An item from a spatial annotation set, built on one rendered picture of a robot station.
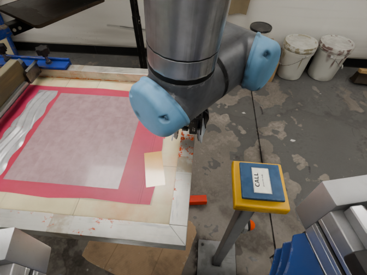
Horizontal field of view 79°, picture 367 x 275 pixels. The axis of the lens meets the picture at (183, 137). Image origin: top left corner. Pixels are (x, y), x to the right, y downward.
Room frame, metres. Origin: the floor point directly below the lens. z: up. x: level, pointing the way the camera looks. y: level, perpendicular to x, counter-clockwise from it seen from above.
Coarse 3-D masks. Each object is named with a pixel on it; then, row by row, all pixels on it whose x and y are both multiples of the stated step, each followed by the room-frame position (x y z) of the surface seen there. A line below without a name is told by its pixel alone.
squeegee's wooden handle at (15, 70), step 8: (8, 64) 0.63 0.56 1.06; (16, 64) 0.65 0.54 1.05; (0, 72) 0.59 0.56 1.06; (8, 72) 0.60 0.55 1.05; (16, 72) 0.63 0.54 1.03; (0, 80) 0.56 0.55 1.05; (8, 80) 0.58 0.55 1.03; (16, 80) 0.61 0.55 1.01; (24, 80) 0.64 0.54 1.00; (0, 88) 0.54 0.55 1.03; (8, 88) 0.57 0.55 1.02; (16, 88) 0.59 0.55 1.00; (0, 96) 0.53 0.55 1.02; (8, 96) 0.55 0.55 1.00; (0, 104) 0.51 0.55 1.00
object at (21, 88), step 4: (24, 84) 0.62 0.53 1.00; (20, 88) 0.59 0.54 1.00; (24, 88) 0.60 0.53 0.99; (16, 92) 0.57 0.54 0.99; (20, 92) 0.58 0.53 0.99; (12, 96) 0.55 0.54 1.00; (16, 96) 0.56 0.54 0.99; (8, 100) 0.53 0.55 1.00; (12, 100) 0.54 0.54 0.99; (4, 104) 0.52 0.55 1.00; (8, 104) 0.52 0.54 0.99; (0, 108) 0.50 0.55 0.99; (4, 108) 0.50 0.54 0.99; (0, 112) 0.48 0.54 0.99; (0, 116) 0.47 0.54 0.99
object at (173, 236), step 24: (48, 72) 0.71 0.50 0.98; (72, 72) 0.70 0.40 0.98; (96, 72) 0.69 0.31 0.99; (120, 72) 0.69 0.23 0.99; (144, 72) 0.69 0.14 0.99; (192, 144) 0.37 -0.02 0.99; (0, 216) 0.17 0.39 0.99; (24, 216) 0.17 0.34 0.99; (48, 216) 0.17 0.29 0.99; (72, 216) 0.17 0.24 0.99; (96, 240) 0.13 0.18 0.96; (120, 240) 0.13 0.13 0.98; (144, 240) 0.12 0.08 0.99; (168, 240) 0.12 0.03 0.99
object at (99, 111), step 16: (32, 96) 0.60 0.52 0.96; (64, 96) 0.60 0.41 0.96; (80, 96) 0.60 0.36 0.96; (96, 96) 0.60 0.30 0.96; (112, 96) 0.60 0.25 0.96; (128, 96) 0.60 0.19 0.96; (16, 112) 0.52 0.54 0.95; (48, 112) 0.52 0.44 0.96; (64, 112) 0.52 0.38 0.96; (80, 112) 0.52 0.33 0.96; (96, 112) 0.52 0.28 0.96; (112, 112) 0.52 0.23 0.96; (128, 112) 0.52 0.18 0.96; (32, 128) 0.45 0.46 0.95; (48, 128) 0.45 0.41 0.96; (64, 128) 0.45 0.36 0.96; (80, 128) 0.45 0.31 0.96; (96, 128) 0.45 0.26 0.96; (112, 128) 0.45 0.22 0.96; (128, 128) 0.45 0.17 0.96; (144, 128) 0.45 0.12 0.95
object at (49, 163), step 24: (24, 144) 0.39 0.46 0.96; (48, 144) 0.39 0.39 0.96; (72, 144) 0.39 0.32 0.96; (96, 144) 0.39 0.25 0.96; (120, 144) 0.39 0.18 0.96; (144, 144) 0.39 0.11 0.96; (24, 168) 0.31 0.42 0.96; (48, 168) 0.31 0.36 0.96; (72, 168) 0.31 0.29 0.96; (96, 168) 0.31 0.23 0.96; (120, 168) 0.31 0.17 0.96; (144, 168) 0.31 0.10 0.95; (24, 192) 0.24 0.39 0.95; (48, 192) 0.24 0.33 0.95; (72, 192) 0.24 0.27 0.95; (96, 192) 0.24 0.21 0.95; (120, 192) 0.24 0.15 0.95; (144, 192) 0.24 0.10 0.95
